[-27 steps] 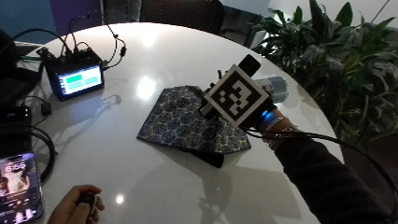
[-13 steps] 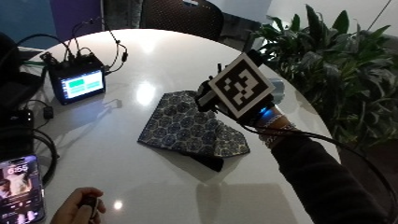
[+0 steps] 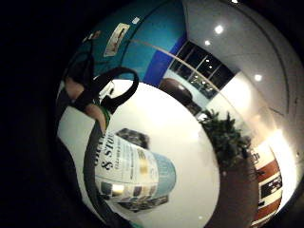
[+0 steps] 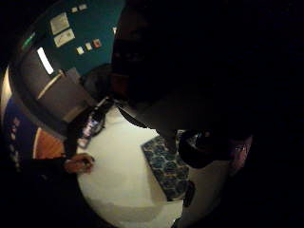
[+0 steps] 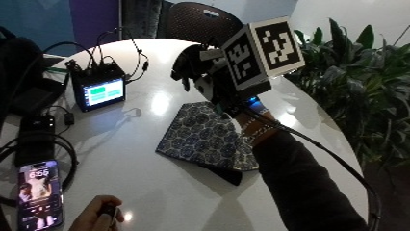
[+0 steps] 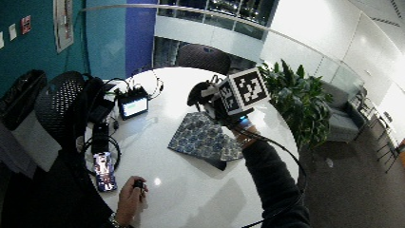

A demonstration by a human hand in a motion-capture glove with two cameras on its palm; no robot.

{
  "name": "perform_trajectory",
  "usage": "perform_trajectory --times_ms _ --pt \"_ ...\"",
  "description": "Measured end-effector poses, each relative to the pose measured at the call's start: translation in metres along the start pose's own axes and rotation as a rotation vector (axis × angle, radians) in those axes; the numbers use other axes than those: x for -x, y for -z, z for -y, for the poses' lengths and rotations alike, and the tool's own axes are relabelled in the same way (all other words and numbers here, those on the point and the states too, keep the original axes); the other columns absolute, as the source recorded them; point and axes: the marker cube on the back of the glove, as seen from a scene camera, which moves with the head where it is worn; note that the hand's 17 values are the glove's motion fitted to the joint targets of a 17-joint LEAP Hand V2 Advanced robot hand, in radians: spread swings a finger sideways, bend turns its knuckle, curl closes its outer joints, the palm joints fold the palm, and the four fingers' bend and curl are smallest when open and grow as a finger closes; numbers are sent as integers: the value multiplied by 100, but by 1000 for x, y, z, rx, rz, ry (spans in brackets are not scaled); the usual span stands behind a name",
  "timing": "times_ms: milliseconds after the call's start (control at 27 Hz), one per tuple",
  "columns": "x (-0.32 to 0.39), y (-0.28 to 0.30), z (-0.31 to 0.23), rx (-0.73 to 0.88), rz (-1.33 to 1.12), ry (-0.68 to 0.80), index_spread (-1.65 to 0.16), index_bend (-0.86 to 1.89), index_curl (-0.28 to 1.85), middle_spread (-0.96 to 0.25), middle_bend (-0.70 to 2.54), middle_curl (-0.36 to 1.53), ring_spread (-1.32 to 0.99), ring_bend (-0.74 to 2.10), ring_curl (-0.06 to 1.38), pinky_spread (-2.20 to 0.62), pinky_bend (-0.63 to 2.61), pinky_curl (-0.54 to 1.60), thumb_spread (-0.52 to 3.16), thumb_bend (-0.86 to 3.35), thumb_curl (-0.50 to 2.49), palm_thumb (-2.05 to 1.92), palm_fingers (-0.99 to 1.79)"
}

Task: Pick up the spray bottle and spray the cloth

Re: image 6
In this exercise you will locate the white marker cube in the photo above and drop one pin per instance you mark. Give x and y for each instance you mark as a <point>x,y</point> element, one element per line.
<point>244,90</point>

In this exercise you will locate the blue patterned cloth pouch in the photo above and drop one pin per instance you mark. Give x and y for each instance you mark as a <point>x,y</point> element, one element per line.
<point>197,136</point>

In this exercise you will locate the green potted plant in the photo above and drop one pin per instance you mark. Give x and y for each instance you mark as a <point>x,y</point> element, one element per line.
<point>298,101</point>

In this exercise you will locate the curved metal railing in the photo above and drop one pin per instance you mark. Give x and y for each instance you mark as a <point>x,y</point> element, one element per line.
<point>236,19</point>

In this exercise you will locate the black mesh chair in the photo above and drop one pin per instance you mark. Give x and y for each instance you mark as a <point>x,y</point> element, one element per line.
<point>61,104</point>

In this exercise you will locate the small black clicker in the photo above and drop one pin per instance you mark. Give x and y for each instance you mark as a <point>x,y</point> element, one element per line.
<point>139,184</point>

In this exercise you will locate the silver wristwatch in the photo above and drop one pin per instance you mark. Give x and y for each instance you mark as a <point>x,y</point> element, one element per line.
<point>113,220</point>

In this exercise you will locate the flat black case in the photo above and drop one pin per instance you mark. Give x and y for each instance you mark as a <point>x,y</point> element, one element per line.
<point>217,164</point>

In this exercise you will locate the framed wall poster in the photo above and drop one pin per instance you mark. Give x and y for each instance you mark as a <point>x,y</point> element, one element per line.
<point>63,23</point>

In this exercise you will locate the white sheet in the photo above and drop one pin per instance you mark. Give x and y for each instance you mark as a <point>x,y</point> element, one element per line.
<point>37,142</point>

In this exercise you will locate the grey armchair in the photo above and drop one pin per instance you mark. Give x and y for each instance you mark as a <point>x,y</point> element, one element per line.
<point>344,123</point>

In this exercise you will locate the black power bank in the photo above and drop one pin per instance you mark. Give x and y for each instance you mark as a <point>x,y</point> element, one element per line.
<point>100,137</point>

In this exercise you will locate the small black screen device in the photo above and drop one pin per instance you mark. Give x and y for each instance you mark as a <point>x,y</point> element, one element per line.
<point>133,107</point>

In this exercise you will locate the smartphone with lit screen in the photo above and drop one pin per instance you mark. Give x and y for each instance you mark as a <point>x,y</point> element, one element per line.
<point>104,172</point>

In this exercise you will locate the black bag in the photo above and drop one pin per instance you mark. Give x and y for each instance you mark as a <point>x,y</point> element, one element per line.
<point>19,98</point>

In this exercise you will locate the white wall paper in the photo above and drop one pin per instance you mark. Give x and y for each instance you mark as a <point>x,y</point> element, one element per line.
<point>12,31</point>

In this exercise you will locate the dark round-backed chair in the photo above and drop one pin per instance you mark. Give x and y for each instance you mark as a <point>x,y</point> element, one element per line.
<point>204,58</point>

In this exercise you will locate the red wall sign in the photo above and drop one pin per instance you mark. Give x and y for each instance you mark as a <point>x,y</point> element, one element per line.
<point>25,24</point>

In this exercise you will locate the black metal frame chair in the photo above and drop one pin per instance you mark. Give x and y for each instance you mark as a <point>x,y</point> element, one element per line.
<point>385,142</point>

